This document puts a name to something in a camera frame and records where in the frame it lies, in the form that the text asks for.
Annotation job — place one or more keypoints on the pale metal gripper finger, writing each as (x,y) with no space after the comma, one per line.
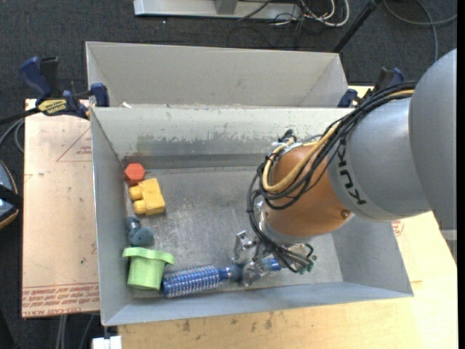
(241,245)
(254,272)

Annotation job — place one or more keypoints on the grey metal bin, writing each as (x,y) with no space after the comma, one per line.
(218,209)

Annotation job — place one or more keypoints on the blue bristle brush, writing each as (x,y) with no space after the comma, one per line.
(192,280)

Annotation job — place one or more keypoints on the green plastic cup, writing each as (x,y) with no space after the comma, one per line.
(145,271)

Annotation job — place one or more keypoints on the teal toy figure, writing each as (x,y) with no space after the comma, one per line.
(140,234)

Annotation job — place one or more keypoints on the yellow toy building block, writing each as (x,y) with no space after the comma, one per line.
(150,196)

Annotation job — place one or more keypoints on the red-orange hexagonal block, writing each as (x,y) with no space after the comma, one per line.
(134,173)

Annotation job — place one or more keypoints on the brown cardboard board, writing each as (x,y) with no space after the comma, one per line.
(58,213)

